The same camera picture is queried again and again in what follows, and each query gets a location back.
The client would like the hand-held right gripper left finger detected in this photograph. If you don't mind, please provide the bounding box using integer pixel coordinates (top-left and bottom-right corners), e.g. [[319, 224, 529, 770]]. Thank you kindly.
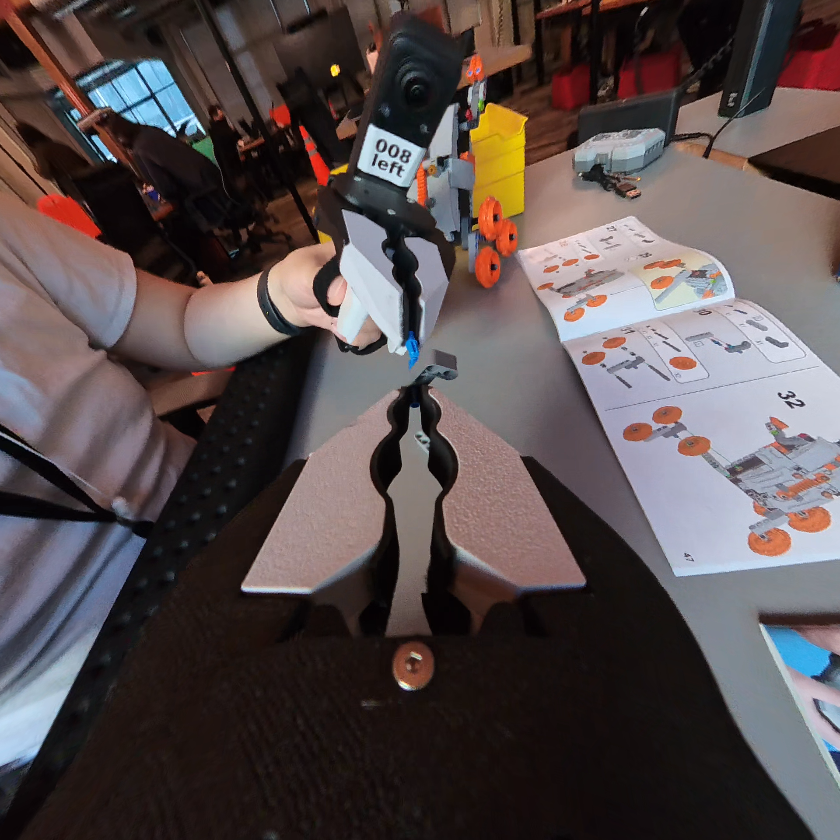
[[241, 386, 411, 636]]

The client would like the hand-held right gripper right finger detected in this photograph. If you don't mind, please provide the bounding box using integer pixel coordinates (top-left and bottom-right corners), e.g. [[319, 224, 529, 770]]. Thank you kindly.
[[420, 385, 588, 636]]

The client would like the black wrist band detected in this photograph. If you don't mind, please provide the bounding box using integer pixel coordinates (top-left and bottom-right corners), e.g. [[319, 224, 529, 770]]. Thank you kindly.
[[256, 266, 303, 339]]

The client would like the partly built toy robot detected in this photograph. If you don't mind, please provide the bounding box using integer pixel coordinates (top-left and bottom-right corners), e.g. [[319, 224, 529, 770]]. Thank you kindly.
[[406, 54, 521, 290]]

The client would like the grey desk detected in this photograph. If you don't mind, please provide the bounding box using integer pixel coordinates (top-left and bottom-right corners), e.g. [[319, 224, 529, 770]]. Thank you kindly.
[[282, 88, 840, 840]]

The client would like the black shoulder strap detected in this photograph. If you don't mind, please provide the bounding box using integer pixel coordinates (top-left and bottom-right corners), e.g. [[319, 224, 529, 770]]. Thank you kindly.
[[0, 430, 155, 539]]

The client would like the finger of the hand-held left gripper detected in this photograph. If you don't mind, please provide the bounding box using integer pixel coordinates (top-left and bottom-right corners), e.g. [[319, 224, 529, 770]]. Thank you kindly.
[[336, 209, 413, 357], [403, 231, 455, 345]]

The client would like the red bag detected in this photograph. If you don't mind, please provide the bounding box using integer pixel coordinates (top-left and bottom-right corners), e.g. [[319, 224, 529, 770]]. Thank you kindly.
[[774, 45, 840, 90], [551, 62, 592, 110], [617, 49, 683, 99]]

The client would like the orange chair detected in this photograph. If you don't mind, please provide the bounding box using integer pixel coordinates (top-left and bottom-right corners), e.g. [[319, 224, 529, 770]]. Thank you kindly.
[[36, 193, 102, 240]]

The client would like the paned window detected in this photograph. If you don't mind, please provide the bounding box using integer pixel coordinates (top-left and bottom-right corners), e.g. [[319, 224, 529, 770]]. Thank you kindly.
[[79, 59, 198, 142]]

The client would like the black pole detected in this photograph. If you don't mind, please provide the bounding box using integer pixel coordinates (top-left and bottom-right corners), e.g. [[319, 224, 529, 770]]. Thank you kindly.
[[193, 0, 322, 245]]

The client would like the black usb cable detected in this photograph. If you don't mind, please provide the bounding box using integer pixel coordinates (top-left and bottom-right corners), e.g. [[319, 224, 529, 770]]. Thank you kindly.
[[581, 164, 643, 201]]

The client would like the open white instruction booklet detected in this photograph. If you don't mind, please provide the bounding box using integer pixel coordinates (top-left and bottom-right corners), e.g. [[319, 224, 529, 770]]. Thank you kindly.
[[515, 217, 840, 577]]

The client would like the grey control box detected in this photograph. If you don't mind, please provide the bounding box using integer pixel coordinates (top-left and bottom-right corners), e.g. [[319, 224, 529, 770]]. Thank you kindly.
[[573, 128, 667, 175]]

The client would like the person's white shirt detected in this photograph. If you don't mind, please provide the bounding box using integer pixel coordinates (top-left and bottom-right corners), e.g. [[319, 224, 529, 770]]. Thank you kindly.
[[0, 190, 198, 769]]

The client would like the blue cover manual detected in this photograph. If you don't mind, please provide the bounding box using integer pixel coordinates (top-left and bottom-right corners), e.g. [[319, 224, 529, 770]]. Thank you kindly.
[[760, 617, 840, 788]]

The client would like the orange traffic cone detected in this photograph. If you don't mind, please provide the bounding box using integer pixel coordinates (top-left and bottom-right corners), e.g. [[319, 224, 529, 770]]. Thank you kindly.
[[298, 125, 332, 188]]

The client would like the black power cable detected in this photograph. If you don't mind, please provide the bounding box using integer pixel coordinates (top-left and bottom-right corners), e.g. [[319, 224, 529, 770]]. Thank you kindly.
[[669, 88, 769, 160]]

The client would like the black perforated panel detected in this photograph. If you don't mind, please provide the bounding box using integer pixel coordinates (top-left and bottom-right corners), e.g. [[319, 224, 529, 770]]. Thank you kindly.
[[0, 328, 322, 821]]

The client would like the black rectangular box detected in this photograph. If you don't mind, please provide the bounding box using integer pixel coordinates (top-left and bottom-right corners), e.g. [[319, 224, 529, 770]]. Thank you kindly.
[[577, 88, 686, 155]]

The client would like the person's left hand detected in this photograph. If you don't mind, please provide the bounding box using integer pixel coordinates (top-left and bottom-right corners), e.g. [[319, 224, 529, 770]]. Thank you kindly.
[[269, 244, 388, 355]]

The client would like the yellow plastic bin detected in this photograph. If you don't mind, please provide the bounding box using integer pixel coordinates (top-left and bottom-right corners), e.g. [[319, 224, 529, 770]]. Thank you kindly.
[[469, 104, 529, 217]]

